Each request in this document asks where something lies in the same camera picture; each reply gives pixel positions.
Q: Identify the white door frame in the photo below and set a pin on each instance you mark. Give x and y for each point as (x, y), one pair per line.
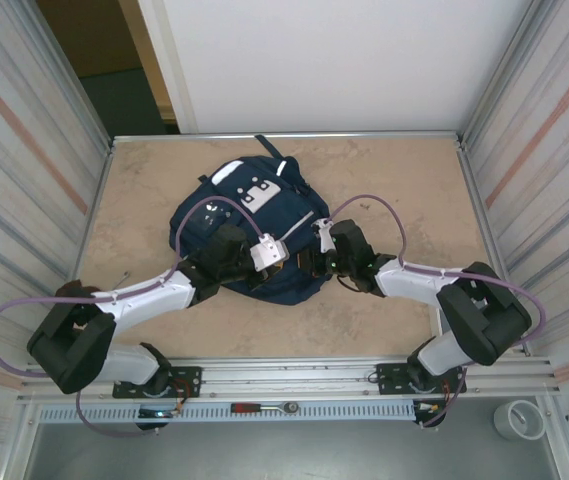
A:
(174, 75)

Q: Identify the brown door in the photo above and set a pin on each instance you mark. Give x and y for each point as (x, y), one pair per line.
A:
(89, 35)

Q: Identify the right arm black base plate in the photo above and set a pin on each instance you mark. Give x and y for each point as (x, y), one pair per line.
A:
(389, 380)

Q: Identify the small controller circuit board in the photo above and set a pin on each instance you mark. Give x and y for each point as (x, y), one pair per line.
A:
(156, 413)
(431, 409)

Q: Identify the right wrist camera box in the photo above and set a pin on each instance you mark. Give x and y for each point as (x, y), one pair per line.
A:
(325, 235)

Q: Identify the aluminium mounting rail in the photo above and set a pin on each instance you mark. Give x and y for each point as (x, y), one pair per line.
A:
(289, 370)

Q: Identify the grey tape roll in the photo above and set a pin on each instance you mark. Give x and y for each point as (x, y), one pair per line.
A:
(506, 420)

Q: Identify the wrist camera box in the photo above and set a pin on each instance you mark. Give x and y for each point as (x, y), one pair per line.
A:
(269, 252)
(325, 235)

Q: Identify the brown pouch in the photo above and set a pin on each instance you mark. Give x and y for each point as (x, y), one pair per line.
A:
(71, 289)

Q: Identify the navy blue backpack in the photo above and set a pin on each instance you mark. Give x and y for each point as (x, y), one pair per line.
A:
(284, 215)

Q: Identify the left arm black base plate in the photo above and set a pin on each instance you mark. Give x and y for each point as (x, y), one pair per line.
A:
(189, 377)

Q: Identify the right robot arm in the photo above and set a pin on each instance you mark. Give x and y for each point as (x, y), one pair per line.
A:
(414, 280)

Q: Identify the aluminium table edge rail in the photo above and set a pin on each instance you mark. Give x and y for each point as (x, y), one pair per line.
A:
(164, 136)

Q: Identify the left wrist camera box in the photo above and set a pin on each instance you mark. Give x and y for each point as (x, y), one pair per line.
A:
(269, 252)

